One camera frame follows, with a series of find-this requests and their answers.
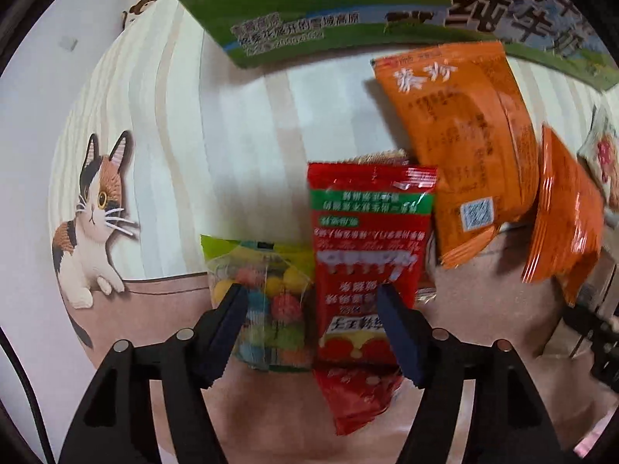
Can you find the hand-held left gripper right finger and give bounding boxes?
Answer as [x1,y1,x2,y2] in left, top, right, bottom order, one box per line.
[377,284,564,464]

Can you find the tan snack packet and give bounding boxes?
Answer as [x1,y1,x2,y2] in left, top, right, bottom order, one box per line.
[351,149,409,166]

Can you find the striped cat-print mat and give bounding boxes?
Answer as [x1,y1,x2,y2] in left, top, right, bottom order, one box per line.
[48,0,619,464]

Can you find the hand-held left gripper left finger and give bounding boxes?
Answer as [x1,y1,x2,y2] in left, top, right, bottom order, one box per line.
[58,283,248,464]

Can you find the red snack packet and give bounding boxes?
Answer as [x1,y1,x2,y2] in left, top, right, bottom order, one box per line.
[308,161,438,367]

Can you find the white flower-print snack packet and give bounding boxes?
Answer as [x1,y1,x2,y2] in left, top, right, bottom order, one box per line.
[578,104,619,230]

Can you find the black cable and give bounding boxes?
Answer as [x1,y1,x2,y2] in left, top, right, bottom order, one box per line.
[0,329,51,464]

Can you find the large orange snack packet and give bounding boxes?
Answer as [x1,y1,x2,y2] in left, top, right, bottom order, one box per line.
[371,41,540,270]

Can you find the green blue milk carton box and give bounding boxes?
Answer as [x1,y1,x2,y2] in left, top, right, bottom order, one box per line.
[147,0,619,94]

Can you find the colourful candy ball bag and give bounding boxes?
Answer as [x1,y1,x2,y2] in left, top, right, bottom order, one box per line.
[200,234,317,373]

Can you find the small orange snack packet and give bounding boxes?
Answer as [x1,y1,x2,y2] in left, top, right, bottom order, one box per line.
[521,125,605,306]

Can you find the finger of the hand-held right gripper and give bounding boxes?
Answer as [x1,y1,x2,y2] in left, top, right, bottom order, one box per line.
[561,304,619,349]
[590,345,619,387]

